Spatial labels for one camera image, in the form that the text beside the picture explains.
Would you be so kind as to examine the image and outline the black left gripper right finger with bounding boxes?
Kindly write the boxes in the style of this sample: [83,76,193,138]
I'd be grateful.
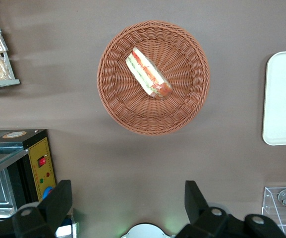
[174,180,286,238]

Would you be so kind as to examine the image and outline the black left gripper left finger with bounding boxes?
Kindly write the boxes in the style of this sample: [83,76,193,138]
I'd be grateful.
[0,179,73,238]

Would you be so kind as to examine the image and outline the triangle sandwich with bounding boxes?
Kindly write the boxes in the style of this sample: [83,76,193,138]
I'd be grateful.
[125,47,172,99]

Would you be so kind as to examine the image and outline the tray of packaged snacks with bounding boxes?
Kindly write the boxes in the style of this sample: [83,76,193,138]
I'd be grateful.
[0,0,21,91]

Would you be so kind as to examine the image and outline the round brown wicker basket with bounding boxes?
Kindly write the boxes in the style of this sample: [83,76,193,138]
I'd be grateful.
[97,20,211,136]

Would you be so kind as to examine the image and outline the beige plastic tray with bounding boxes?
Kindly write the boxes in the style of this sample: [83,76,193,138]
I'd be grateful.
[262,50,286,146]

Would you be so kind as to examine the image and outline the black food warmer yellow panel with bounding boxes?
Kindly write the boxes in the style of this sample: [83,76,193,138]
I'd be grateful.
[0,128,79,238]

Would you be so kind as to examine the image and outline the clear acrylic bottle rack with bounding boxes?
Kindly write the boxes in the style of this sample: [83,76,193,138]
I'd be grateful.
[261,186,286,238]

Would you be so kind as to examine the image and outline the glass warmer cover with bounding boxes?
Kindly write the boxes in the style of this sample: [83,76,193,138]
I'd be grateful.
[0,142,30,183]

